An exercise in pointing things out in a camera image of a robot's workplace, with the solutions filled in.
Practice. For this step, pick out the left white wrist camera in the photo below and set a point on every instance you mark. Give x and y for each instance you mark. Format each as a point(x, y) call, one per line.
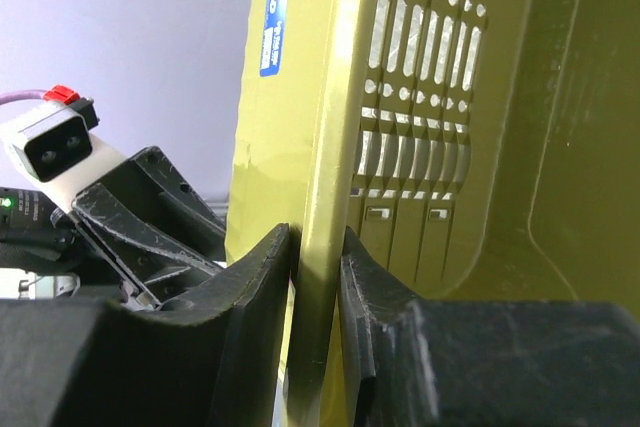
point(53, 146)

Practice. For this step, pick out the olive green rectangular basket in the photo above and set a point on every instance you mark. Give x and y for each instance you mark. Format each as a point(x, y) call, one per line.
point(486, 154)

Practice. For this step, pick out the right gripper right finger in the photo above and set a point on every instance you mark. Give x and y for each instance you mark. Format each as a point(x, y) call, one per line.
point(382, 343)

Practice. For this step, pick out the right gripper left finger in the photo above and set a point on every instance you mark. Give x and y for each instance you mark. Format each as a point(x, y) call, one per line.
point(210, 356)

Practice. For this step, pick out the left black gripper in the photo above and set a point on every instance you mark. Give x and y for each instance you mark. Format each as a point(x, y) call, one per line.
point(146, 221)

